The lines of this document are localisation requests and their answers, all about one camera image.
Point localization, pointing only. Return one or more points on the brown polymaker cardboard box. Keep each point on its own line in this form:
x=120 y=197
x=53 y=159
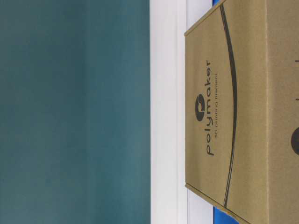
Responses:
x=242 y=110

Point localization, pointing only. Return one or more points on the white stand platform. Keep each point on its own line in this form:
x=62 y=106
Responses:
x=171 y=201

